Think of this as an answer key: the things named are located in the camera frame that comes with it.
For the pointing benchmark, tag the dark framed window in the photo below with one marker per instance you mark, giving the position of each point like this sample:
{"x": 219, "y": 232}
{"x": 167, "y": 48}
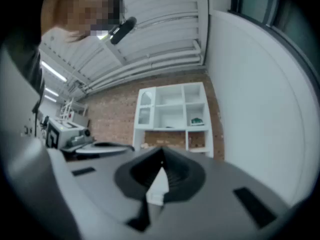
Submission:
{"x": 272, "y": 11}

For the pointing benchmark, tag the person's dark jacket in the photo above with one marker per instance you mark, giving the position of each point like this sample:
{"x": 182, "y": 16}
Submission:
{"x": 25, "y": 59}

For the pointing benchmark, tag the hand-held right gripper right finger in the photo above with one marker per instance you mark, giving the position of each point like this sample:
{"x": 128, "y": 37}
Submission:
{"x": 220, "y": 196}

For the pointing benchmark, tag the long fluorescent ceiling light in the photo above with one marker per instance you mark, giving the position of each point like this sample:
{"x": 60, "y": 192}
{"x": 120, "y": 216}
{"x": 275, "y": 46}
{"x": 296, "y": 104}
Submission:
{"x": 53, "y": 71}

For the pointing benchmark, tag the short fluorescent ceiling light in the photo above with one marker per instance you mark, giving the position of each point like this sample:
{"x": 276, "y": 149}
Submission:
{"x": 51, "y": 91}
{"x": 50, "y": 98}

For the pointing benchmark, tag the white metal frame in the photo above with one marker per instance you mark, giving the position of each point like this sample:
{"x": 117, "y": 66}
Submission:
{"x": 66, "y": 109}

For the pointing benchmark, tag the green pack of tissues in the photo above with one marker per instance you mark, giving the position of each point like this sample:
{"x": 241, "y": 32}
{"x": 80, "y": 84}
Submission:
{"x": 197, "y": 121}

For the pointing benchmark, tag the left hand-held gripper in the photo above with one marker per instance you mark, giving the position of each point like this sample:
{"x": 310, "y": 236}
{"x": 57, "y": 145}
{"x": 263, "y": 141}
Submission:
{"x": 67, "y": 134}

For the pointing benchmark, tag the white shelf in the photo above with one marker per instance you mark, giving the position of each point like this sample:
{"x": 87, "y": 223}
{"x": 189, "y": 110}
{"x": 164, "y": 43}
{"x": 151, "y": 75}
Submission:
{"x": 172, "y": 119}

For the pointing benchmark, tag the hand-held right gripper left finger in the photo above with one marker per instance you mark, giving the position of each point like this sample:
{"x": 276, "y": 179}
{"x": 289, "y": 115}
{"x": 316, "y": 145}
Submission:
{"x": 100, "y": 184}

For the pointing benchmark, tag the person's head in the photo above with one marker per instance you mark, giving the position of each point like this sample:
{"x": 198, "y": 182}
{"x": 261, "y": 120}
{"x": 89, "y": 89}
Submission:
{"x": 82, "y": 11}

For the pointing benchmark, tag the white ceiling pipes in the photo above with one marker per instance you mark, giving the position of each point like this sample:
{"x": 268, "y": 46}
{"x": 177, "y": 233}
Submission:
{"x": 150, "y": 65}

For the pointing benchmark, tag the black head-mounted camera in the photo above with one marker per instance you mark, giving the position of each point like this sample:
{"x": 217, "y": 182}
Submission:
{"x": 123, "y": 30}

